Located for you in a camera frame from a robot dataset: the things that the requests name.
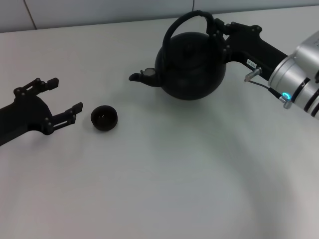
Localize thin grey cable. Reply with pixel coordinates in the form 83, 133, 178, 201
249, 79, 284, 100

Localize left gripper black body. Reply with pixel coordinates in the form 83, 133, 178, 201
0, 93, 55, 147

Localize silver connector plug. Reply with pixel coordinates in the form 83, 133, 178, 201
244, 67, 263, 83

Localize small dark teacup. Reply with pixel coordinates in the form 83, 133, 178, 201
90, 105, 119, 132

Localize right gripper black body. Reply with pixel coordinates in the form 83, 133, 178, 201
224, 22, 290, 82

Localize black round teapot with handle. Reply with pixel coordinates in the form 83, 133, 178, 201
128, 10, 227, 101

